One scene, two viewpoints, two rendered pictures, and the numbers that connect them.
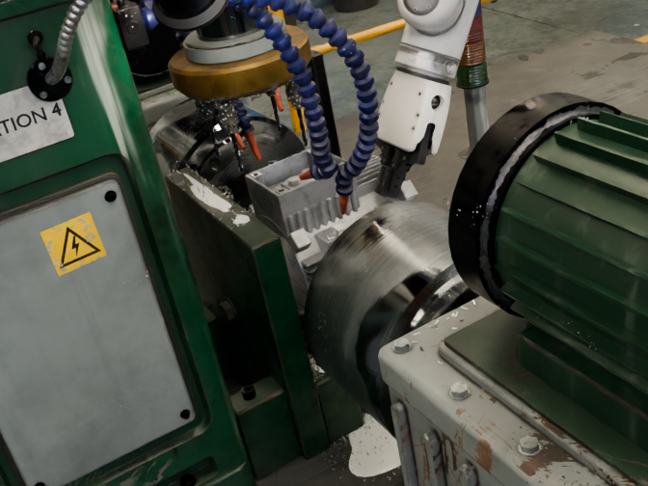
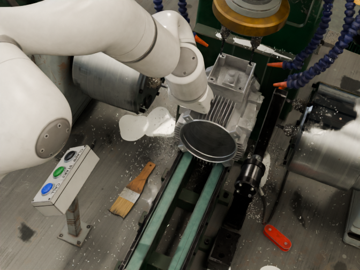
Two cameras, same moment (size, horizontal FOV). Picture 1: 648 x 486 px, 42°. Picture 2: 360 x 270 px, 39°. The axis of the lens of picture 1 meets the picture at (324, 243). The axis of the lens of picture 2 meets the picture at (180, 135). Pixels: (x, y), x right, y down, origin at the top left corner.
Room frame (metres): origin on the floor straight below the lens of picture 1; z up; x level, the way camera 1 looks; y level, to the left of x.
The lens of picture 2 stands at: (1.60, -0.80, 2.04)
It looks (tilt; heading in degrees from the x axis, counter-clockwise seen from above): 51 degrees down; 129
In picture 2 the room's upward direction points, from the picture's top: 9 degrees clockwise
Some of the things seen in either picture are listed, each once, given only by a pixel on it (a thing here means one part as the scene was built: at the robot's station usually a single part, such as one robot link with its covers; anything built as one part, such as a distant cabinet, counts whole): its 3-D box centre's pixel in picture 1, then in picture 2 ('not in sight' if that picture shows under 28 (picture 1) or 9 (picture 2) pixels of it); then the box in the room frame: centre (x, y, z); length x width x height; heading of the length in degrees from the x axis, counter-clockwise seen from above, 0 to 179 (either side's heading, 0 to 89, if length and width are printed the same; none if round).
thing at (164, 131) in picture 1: (217, 171); (345, 140); (1.38, 0.16, 1.04); 0.41 x 0.25 x 0.25; 24
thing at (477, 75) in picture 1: (472, 71); not in sight; (1.57, -0.35, 1.05); 0.06 x 0.06 x 0.04
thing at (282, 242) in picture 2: not in sight; (277, 238); (1.40, -0.07, 0.81); 0.09 x 0.03 x 0.02; 0
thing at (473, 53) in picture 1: (469, 49); not in sight; (1.57, -0.35, 1.10); 0.06 x 0.06 x 0.04
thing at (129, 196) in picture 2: not in sight; (135, 188); (1.02, -0.25, 0.80); 0.21 x 0.05 x 0.01; 109
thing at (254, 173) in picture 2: not in sight; (274, 152); (1.24, 0.07, 0.92); 0.45 x 0.13 x 0.24; 114
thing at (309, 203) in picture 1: (303, 192); (229, 81); (1.08, 0.01, 1.11); 0.12 x 0.11 x 0.07; 116
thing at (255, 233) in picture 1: (223, 318); (238, 80); (1.01, 0.16, 0.97); 0.30 x 0.11 x 0.34; 24
